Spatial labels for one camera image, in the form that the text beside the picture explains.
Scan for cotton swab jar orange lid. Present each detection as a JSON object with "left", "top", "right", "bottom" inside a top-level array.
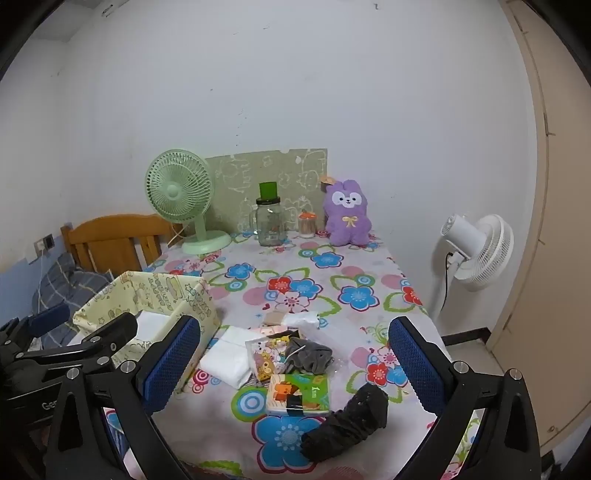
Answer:
[{"left": 298, "top": 211, "right": 317, "bottom": 238}]

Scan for beige packaged item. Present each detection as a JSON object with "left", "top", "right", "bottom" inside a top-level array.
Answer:
[{"left": 263, "top": 311, "right": 286, "bottom": 326}]

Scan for grey knitted cloth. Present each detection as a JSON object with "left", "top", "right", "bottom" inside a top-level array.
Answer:
[{"left": 283, "top": 337, "right": 332, "bottom": 375}]

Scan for purple plush bunny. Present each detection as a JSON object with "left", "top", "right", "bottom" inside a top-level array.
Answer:
[{"left": 322, "top": 180, "right": 372, "bottom": 247}]

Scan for green patterned backboard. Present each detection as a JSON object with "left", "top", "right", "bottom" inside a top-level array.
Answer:
[{"left": 205, "top": 148, "right": 328, "bottom": 233}]

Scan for white standing fan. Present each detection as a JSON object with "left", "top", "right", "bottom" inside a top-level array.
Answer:
[{"left": 430, "top": 214, "right": 515, "bottom": 320}]

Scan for yellow birthday storage box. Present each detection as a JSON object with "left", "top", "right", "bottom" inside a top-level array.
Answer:
[{"left": 73, "top": 271, "right": 221, "bottom": 393}]

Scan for white folded towel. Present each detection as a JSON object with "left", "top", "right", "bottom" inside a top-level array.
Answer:
[{"left": 199, "top": 326, "right": 262, "bottom": 389}]

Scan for pink wet wipes pack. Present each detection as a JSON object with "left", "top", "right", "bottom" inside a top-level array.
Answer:
[{"left": 253, "top": 325, "right": 301, "bottom": 338}]

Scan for black sock bundle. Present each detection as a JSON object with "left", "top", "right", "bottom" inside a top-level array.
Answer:
[{"left": 301, "top": 383, "right": 389, "bottom": 463}]

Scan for wooden chair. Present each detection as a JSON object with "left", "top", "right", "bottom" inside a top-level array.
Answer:
[{"left": 61, "top": 214, "right": 180, "bottom": 277}]

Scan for wall power socket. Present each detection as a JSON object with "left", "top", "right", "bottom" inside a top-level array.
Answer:
[{"left": 34, "top": 234, "right": 55, "bottom": 255}]

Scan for white plastic bag roll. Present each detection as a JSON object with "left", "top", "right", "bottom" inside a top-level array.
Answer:
[{"left": 281, "top": 312, "right": 320, "bottom": 330}]

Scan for cartoon bear tissue pack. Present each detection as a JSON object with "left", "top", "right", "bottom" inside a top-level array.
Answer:
[{"left": 245, "top": 335, "right": 290, "bottom": 383}]

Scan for floral tablecloth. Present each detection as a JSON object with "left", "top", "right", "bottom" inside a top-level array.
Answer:
[{"left": 105, "top": 229, "right": 484, "bottom": 480}]

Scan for green tissue pack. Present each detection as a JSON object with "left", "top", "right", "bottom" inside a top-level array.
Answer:
[{"left": 266, "top": 373, "right": 331, "bottom": 416}]

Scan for glass mason jar mug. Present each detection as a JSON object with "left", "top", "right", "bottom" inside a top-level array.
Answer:
[{"left": 252, "top": 181, "right": 287, "bottom": 247}]

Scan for green desk fan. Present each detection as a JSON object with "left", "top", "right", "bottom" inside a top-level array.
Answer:
[{"left": 144, "top": 149, "right": 231, "bottom": 255}]

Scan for blue plaid cushion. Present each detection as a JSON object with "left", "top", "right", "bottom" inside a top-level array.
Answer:
[{"left": 32, "top": 252, "right": 114, "bottom": 349}]

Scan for beige door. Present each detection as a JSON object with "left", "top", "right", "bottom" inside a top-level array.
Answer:
[{"left": 487, "top": 1, "right": 590, "bottom": 453}]

